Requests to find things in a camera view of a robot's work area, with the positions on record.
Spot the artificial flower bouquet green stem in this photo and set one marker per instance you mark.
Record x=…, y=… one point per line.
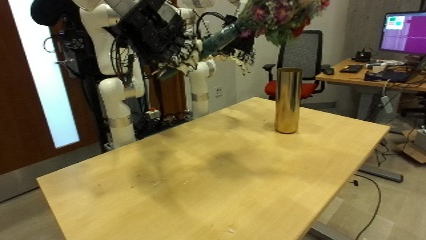
x=274, y=16

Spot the tall gold cylinder vase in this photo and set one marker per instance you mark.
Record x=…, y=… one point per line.
x=287, y=100

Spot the black office chair red seat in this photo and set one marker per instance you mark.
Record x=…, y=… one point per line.
x=303, y=50

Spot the black computer mouse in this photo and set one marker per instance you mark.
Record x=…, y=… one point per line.
x=327, y=71

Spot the black round cover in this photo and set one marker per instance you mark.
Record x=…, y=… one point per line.
x=50, y=11

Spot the wooden office desk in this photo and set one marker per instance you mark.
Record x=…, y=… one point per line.
x=346, y=78

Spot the black keyboard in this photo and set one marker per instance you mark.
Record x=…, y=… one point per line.
x=351, y=69

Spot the black desk phone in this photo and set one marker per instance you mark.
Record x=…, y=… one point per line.
x=362, y=56

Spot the white power strip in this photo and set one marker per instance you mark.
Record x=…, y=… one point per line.
x=386, y=104

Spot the computer monitor purple screen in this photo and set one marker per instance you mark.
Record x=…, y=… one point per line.
x=406, y=33

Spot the brown door with glass panel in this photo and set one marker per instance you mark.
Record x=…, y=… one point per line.
x=17, y=100

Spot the cardboard box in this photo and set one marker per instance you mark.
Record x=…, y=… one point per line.
x=414, y=146

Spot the grey table foot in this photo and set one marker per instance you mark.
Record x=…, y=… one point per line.
x=381, y=174

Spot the white wall socket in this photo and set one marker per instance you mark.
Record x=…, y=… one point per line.
x=218, y=91

